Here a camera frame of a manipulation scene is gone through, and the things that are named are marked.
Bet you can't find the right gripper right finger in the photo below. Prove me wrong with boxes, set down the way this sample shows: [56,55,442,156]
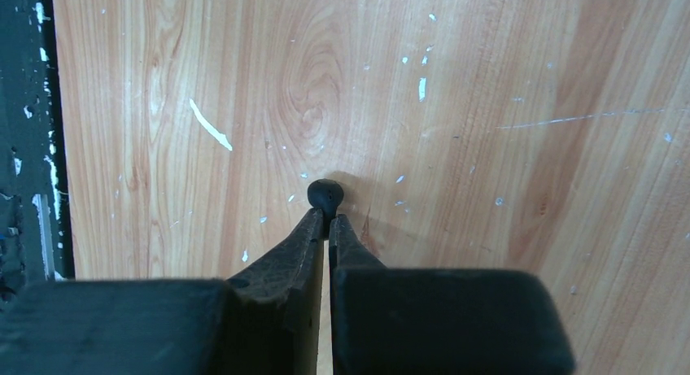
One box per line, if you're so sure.
[329,215,576,374]

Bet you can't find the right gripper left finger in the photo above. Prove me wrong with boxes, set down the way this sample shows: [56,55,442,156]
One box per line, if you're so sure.
[1,208,324,374]

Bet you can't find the black earbud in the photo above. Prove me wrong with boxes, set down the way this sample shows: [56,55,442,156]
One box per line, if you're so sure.
[307,179,344,239]

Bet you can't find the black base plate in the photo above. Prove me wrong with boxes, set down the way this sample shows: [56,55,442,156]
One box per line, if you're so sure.
[1,0,75,312]

